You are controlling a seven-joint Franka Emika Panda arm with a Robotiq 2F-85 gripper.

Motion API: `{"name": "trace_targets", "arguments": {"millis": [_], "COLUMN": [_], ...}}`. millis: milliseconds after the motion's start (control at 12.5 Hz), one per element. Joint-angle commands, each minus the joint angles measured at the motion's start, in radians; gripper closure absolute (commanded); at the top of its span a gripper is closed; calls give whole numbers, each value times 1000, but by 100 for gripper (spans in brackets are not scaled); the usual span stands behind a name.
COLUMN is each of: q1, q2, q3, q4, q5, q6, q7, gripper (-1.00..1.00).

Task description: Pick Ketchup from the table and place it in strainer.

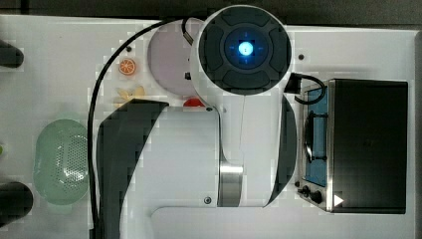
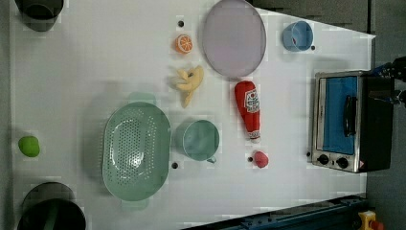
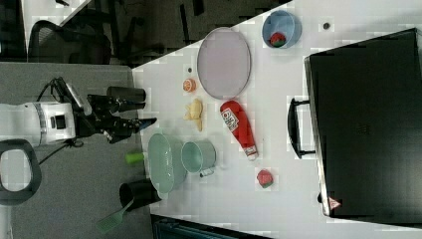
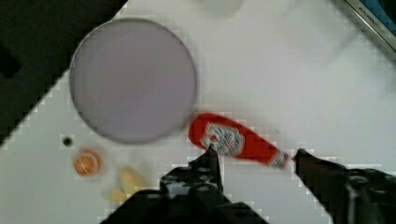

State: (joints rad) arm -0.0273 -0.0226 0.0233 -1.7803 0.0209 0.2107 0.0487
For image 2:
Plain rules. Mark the red plush ketchup bottle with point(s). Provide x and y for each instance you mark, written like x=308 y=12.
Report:
x=247 y=99

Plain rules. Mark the black robot base lower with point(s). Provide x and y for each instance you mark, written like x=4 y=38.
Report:
x=51 y=206

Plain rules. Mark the black robot base upper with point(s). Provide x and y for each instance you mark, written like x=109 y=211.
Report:
x=39 y=15

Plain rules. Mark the green plastic strainer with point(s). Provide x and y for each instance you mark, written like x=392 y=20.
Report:
x=136 y=147

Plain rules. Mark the green mug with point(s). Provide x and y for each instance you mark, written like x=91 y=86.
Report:
x=199 y=140

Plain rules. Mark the red strawberry toy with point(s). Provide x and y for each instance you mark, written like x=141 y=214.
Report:
x=261 y=159

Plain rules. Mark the orange slice toy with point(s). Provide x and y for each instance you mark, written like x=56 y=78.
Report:
x=183 y=44

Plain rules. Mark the purple round plate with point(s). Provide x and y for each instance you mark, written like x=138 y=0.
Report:
x=234 y=38

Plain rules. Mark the blue cup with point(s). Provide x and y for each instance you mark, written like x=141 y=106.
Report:
x=297 y=37

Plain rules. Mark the silver black toaster oven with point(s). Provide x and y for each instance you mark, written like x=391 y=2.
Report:
x=352 y=122

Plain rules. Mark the green lime toy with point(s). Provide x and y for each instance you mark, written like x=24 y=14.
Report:
x=29 y=146

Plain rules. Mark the yellow red emergency button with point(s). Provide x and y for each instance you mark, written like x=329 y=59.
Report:
x=369 y=222

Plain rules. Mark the blue metal frame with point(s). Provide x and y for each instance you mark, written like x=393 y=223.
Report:
x=334 y=214

